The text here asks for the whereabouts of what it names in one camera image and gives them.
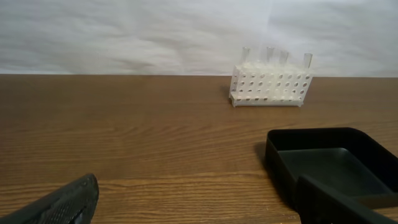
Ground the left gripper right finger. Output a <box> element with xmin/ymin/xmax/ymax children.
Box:
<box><xmin>296</xmin><ymin>174</ymin><xmax>398</xmax><ymax>224</ymax></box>

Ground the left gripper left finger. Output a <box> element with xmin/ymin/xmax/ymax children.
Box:
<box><xmin>0</xmin><ymin>173</ymin><xmax>100</xmax><ymax>224</ymax></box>

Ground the black tray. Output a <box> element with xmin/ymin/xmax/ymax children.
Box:
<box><xmin>265</xmin><ymin>126</ymin><xmax>398</xmax><ymax>215</ymax></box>

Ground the white test tube rack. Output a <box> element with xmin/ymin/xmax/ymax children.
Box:
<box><xmin>228</xmin><ymin>60</ymin><xmax>314</xmax><ymax>108</ymax></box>

